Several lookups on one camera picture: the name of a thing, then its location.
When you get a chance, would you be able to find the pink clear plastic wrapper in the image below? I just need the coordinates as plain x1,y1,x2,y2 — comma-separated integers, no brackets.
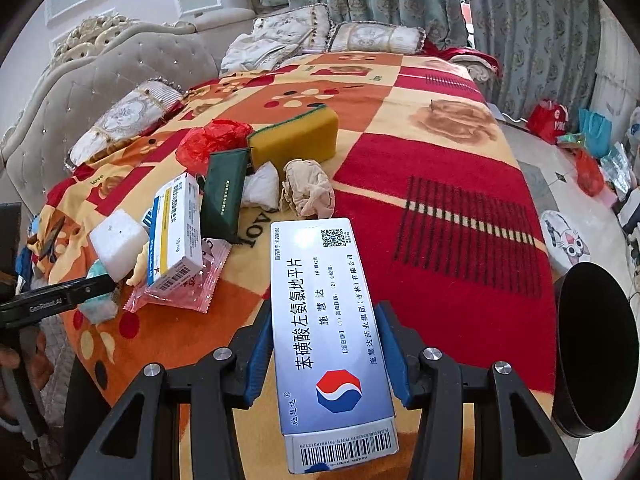
124,238,232,314

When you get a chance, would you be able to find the blue white medicine box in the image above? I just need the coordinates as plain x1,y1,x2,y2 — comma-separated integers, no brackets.
270,218,399,474

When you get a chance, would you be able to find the black round trash bin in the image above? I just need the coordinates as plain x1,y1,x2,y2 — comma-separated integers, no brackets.
552,262,639,438

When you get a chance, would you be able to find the white foam block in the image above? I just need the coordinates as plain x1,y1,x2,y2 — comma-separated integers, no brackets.
89,209,149,282

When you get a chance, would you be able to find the yellow blue medicine box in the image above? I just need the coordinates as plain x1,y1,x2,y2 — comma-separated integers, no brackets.
146,172,203,292

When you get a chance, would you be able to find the red orange patterned blanket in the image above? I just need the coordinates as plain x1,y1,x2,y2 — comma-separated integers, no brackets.
38,52,555,479

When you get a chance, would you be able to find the dark green box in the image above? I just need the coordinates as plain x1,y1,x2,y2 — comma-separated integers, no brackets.
200,148,250,244

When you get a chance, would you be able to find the white crumpled tissue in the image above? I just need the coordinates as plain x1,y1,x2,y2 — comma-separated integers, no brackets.
241,162,280,211

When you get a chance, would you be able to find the crumpled beige tissue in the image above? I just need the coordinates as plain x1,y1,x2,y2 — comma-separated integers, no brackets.
280,158,335,219

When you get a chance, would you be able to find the red crumpled plastic bag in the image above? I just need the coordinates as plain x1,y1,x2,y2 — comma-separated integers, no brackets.
176,119,254,177

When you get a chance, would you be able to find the side bolster pillow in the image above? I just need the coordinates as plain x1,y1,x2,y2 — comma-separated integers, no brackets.
65,78,183,171

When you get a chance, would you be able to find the red plastic bag on floor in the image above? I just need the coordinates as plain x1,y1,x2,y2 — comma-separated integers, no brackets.
575,148,604,197

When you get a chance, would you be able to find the yellow green sponge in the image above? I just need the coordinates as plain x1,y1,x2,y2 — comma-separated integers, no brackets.
247,105,338,178

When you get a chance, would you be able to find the grey tufted headboard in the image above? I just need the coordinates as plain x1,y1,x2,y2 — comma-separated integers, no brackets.
0,13,256,216

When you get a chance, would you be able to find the red gift bag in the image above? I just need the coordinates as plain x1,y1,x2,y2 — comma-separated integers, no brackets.
526,99,570,145

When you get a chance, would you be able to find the teal gift bag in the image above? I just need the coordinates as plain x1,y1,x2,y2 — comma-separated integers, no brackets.
578,108,612,159

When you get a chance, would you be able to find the embroidered bolster pillow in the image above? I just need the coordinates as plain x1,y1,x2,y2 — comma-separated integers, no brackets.
326,21,426,54

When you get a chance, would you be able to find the white lace cover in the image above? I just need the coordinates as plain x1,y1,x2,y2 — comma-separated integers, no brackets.
590,0,639,142

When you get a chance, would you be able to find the embroidered white pillow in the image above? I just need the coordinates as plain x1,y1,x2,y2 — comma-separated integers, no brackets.
252,3,332,53

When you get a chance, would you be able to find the teal patterned curtain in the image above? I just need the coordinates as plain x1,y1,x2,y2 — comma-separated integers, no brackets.
250,0,601,119

